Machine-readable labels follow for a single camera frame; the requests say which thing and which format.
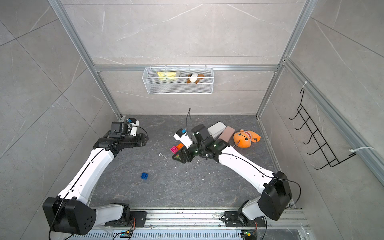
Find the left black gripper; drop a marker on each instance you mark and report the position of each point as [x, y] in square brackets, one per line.
[140, 139]

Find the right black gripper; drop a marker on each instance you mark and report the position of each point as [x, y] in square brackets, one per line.
[182, 152]

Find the orange lego brick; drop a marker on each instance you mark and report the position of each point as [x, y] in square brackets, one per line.
[179, 146]

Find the magenta lego brick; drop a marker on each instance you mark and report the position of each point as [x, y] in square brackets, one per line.
[174, 149]

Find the blue lego brick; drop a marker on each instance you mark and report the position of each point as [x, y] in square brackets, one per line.
[144, 176]

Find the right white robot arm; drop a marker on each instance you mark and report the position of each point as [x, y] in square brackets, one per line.
[220, 143]

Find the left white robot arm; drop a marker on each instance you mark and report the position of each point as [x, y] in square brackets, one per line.
[69, 212]

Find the white rectangular box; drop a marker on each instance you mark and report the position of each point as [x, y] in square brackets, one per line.
[216, 130]

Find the pink rectangular box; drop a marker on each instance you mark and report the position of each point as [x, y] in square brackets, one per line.
[227, 134]

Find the orange plush toy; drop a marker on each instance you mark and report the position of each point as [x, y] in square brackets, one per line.
[244, 139]

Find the yellow packet in basket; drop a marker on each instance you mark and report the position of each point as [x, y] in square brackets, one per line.
[168, 76]

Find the brown white plush toy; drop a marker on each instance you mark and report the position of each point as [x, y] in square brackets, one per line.
[194, 78]

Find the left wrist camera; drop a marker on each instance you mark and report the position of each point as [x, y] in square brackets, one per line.
[132, 126]

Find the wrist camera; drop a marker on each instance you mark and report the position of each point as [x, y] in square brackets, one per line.
[182, 136]
[132, 126]

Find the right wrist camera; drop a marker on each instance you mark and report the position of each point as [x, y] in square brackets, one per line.
[182, 136]

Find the white wire basket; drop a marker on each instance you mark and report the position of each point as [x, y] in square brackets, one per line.
[156, 87]

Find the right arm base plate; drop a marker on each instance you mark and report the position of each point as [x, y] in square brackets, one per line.
[233, 219]

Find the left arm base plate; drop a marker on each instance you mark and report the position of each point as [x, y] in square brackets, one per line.
[131, 219]

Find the aluminium mounting rail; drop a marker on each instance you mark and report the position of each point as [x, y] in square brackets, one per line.
[208, 218]

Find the black wall hook rack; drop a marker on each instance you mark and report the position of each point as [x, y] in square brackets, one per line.
[317, 136]

